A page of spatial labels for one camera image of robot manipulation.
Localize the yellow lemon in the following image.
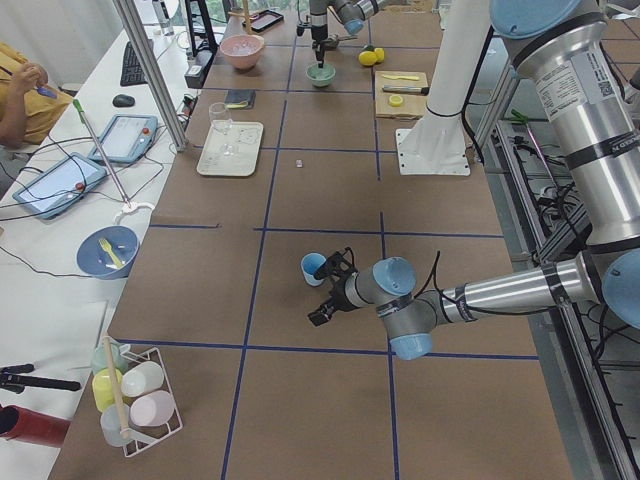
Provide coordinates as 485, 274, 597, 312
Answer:
358, 50, 378, 67

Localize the black tripod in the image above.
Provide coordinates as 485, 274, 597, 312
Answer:
1, 364, 82, 394

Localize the clear wine glass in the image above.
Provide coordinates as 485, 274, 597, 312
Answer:
208, 102, 237, 157

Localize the person in yellow shirt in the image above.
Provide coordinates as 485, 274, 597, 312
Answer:
1, 43, 73, 149

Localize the wooden cutting board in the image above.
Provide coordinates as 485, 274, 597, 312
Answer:
374, 71, 429, 118

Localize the yellow plastic fork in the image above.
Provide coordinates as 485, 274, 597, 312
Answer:
98, 237, 124, 269

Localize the black computer mouse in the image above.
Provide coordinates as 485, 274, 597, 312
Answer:
112, 94, 136, 108

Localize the cream bear serving tray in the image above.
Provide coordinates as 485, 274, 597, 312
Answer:
196, 121, 264, 177

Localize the light green bowl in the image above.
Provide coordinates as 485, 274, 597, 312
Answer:
305, 63, 336, 88

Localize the near blue teach pendant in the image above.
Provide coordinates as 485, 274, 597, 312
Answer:
12, 153, 107, 220

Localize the lemon half slice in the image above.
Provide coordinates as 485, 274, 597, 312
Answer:
388, 94, 404, 107

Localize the light blue plastic cup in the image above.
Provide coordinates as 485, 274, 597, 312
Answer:
300, 252, 326, 287

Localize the grey folded cloth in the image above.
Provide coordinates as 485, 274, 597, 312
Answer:
224, 89, 256, 109

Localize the yellow plastic knife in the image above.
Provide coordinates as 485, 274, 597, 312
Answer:
381, 74, 420, 81

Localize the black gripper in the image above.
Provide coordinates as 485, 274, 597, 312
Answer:
312, 25, 339, 65
307, 247, 358, 327

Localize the black keyboard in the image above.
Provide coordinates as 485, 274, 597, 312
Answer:
120, 41, 147, 87

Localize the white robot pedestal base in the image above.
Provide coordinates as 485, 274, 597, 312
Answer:
396, 0, 491, 176

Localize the far blue teach pendant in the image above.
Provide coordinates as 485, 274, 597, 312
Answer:
99, 114, 158, 164

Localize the yellow mango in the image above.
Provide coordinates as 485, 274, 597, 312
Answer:
374, 47, 385, 63

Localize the red bottle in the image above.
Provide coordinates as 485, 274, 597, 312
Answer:
1, 405, 71, 448

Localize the steel muddler black tip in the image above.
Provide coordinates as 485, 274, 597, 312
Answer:
382, 85, 430, 96

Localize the blue bowl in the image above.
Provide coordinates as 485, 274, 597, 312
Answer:
76, 225, 140, 280

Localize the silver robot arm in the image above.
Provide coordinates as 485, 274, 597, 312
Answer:
296, 0, 389, 68
309, 1, 639, 360

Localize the white wire cup rack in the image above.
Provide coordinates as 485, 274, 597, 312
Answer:
91, 336, 183, 458

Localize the wooden cup stand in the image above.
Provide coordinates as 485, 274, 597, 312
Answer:
228, 0, 254, 35

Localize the pink bowl with ice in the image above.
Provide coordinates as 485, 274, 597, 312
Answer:
220, 34, 265, 70

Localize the aluminium frame post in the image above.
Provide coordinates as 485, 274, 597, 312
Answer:
113, 0, 188, 152

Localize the blue teach pendant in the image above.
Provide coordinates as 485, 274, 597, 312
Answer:
12, 153, 107, 220
99, 114, 158, 164

